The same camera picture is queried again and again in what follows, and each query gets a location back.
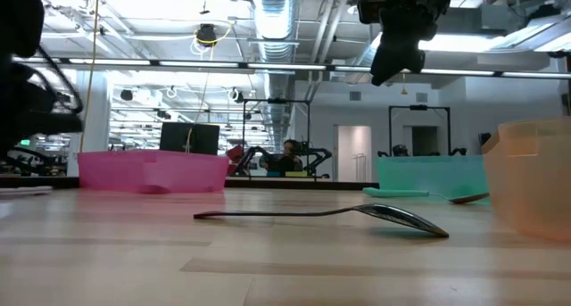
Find black background robot arms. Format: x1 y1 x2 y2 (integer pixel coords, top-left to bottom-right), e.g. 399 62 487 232
240 141 335 178

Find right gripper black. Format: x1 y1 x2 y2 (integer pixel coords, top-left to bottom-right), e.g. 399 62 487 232
369 0 459 87

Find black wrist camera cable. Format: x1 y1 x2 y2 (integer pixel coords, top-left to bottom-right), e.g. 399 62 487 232
37 45 85 116

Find black overhead camera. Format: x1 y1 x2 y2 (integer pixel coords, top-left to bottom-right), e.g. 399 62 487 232
194 22 219 47

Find yellow power cable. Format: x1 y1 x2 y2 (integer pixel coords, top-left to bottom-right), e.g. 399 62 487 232
78 0 101 155

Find teal plastic bin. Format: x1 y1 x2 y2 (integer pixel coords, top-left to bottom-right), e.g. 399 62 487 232
374 156 491 200

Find orange plastic bin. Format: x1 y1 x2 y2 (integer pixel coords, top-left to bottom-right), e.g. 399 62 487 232
481 116 571 244

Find white building pillar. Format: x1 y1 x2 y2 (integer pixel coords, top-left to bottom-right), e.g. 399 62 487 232
66 71 112 178

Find pink plastic bin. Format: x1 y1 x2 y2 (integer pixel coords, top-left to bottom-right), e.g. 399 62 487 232
77 149 231 195

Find teal-handled silver spoon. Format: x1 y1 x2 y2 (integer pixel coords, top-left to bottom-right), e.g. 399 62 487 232
361 186 491 205

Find red background object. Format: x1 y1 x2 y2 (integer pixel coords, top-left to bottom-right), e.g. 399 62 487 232
225 144 246 176

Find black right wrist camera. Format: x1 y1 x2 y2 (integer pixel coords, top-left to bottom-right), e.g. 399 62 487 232
356 0 388 25

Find black metal spoon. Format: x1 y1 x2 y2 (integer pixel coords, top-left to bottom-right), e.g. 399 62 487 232
193 203 451 240

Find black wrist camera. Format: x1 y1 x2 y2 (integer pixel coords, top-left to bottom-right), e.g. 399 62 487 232
42 112 85 136
356 0 388 25

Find long linear light strip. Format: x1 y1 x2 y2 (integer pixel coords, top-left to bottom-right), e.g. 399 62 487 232
12 54 571 80

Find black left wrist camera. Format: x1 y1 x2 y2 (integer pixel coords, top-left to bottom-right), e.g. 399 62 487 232
42 112 85 136

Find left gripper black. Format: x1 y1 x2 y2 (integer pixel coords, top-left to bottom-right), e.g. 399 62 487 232
0 61 62 162

